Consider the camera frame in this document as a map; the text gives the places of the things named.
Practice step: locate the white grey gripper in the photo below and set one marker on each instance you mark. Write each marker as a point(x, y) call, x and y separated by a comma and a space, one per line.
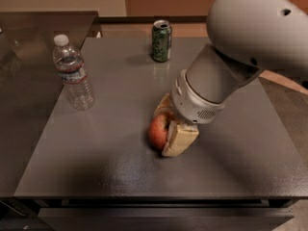
point(189, 106)

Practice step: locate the red apple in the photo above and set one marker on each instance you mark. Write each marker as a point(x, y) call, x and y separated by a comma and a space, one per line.
point(158, 129)

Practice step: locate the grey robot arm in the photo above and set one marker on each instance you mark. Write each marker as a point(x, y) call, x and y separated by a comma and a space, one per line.
point(246, 38)

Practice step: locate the green soda can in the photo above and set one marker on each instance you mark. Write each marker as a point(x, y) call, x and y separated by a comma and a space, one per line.
point(161, 41)

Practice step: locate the dark grey metal table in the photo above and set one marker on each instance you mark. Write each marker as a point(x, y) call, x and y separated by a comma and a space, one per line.
point(96, 170)

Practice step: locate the clear plastic water bottle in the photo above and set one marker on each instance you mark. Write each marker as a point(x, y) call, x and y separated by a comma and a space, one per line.
point(71, 67)

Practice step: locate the dark glass side table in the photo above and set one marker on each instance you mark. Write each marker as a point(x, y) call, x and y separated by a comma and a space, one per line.
point(29, 82)

